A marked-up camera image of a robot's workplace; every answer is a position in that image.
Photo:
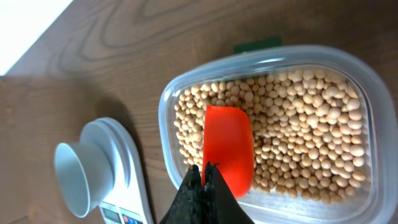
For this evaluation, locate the clear plastic container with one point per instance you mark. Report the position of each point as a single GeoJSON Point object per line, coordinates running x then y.
{"type": "Point", "coordinates": [374, 202]}

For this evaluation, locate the white round bowl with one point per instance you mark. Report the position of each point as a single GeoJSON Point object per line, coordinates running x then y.
{"type": "Point", "coordinates": [84, 175]}

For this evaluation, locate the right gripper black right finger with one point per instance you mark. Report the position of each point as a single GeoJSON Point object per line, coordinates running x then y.
{"type": "Point", "coordinates": [220, 205]}

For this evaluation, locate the white digital kitchen scale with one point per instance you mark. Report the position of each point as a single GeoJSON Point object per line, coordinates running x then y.
{"type": "Point", "coordinates": [127, 202]}

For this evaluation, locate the orange measuring scoop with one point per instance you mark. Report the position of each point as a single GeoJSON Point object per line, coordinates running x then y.
{"type": "Point", "coordinates": [229, 144]}

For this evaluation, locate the pile of soybeans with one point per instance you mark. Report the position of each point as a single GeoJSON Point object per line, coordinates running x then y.
{"type": "Point", "coordinates": [307, 127]}

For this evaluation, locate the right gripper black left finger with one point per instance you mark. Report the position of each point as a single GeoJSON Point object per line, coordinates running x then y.
{"type": "Point", "coordinates": [186, 207]}

